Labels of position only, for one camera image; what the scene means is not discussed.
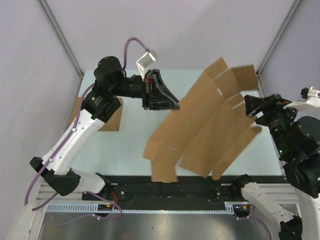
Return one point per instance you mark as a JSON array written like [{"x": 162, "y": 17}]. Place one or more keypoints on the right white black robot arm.
[{"x": 298, "y": 144}]

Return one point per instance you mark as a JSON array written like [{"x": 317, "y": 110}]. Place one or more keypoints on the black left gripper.
[{"x": 147, "y": 101}]

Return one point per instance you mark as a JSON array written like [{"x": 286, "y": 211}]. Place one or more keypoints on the left aluminium corner post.
[{"x": 48, "y": 13}]

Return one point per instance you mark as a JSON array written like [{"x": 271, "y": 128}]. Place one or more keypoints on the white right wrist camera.
[{"x": 309, "y": 99}]

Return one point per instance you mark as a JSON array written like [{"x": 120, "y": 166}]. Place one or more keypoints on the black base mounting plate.
[{"x": 126, "y": 188}]

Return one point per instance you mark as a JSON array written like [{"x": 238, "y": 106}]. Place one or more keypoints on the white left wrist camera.
[{"x": 144, "y": 62}]

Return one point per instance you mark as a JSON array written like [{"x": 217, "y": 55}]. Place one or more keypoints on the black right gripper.
[{"x": 272, "y": 104}]

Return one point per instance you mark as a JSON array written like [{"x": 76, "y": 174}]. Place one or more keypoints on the brown cardboard box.
[
  {"x": 113, "y": 124},
  {"x": 210, "y": 130}
]

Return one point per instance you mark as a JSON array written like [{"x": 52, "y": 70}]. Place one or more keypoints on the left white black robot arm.
[{"x": 97, "y": 105}]

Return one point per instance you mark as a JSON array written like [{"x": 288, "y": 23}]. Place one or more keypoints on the folded brown cardboard box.
[{"x": 113, "y": 124}]

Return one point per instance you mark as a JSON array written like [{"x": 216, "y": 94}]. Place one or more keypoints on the right aluminium corner post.
[{"x": 279, "y": 35}]

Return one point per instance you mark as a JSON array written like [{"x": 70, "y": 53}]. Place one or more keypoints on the aluminium corner post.
[
  {"x": 48, "y": 13},
  {"x": 279, "y": 35}
]

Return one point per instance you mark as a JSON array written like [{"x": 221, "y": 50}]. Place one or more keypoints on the grey slotted cable duct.
[{"x": 186, "y": 208}]

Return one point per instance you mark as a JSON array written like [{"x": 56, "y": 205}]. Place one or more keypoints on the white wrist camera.
[
  {"x": 309, "y": 99},
  {"x": 144, "y": 62}
]

